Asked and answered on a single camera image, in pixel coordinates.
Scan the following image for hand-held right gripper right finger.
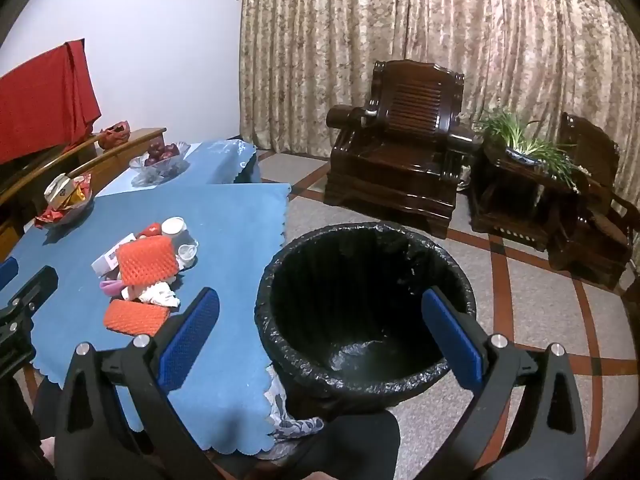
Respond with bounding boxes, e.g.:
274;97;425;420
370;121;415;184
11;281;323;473
421;286;588;480

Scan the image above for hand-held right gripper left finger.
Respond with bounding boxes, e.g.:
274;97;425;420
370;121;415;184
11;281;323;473
52;286;223;480

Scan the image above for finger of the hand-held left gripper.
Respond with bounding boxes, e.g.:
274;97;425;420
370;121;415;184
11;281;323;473
0;256;20;292
7;265;59;314

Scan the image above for white tissue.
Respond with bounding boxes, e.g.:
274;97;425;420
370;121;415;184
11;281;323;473
137;280;180;308

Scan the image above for small orange foam net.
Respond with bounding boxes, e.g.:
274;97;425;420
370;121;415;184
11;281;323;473
103;299;171;336

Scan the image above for white box with blue label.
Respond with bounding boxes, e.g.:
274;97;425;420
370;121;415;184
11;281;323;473
91;232;138;277

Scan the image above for clear plastic cup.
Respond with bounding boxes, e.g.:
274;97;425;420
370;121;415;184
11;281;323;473
176;240;200;268

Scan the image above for large orange foam net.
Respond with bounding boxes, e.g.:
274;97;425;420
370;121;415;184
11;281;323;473
116;236;180;285

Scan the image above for white paper cup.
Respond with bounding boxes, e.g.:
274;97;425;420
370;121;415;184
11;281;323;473
160;216;188;241

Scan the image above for black-lined trash bin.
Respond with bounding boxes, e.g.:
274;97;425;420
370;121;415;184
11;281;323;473
255;221;477;411

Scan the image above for glass snack bowl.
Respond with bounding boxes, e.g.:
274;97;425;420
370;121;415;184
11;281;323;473
34;172;95;231

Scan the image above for white and gold carton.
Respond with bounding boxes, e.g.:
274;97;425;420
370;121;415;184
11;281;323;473
44;173;76;206

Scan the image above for black television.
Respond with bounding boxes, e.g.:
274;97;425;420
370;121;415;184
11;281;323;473
0;135;96;196

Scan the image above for floral cloth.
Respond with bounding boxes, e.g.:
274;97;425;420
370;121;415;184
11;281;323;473
265;362;326;443

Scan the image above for person's dark trousers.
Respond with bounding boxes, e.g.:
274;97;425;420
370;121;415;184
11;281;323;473
300;410;402;480

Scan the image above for dark wooden side table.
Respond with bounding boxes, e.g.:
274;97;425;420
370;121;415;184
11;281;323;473
467;140;593;253

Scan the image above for glass fruit bowl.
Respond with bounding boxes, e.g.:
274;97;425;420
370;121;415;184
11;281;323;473
129;141;191;187

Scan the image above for light blue patterned tablecloth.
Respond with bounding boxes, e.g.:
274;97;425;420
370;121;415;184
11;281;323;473
97;140;263;196

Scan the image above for red gift bag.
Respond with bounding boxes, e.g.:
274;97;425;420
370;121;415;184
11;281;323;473
98;120;132;150

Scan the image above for dark wooden armchair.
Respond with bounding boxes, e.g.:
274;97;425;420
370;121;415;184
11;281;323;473
545;111;640;296
324;59;483;240

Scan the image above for red cloth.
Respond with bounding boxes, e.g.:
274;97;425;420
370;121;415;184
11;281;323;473
0;38;102;165

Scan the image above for heap of red fruit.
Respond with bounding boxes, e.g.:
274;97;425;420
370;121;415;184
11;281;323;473
144;141;181;167

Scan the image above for blue and white plant pot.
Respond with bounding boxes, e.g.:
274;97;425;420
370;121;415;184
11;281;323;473
502;145;548;167

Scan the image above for green potted plant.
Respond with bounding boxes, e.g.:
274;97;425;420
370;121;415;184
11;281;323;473
472;105;591;193

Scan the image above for beige patterned curtain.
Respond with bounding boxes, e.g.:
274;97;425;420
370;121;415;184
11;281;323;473
235;0;633;161

